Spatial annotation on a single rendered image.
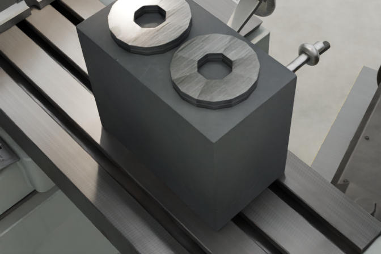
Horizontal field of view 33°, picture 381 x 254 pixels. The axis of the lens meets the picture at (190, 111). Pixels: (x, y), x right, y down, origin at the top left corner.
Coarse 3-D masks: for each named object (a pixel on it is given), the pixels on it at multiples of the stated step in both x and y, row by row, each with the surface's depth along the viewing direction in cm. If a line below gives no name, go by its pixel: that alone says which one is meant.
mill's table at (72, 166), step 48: (96, 0) 100; (0, 48) 95; (48, 48) 98; (0, 96) 90; (48, 96) 89; (48, 144) 84; (96, 144) 84; (96, 192) 80; (144, 192) 80; (288, 192) 79; (336, 192) 78; (144, 240) 75; (192, 240) 78; (240, 240) 75; (288, 240) 75; (336, 240) 77
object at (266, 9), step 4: (232, 0) 137; (236, 0) 140; (268, 0) 139; (272, 0) 139; (264, 4) 142; (268, 4) 140; (272, 4) 139; (260, 8) 144; (264, 8) 142; (268, 8) 141; (272, 8) 140; (256, 12) 145; (260, 12) 144; (264, 12) 143; (268, 12) 142; (272, 12) 142; (260, 16) 145; (264, 16) 144
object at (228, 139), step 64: (128, 0) 71; (192, 0) 72; (128, 64) 67; (192, 64) 65; (256, 64) 65; (128, 128) 77; (192, 128) 62; (256, 128) 66; (192, 192) 73; (256, 192) 77
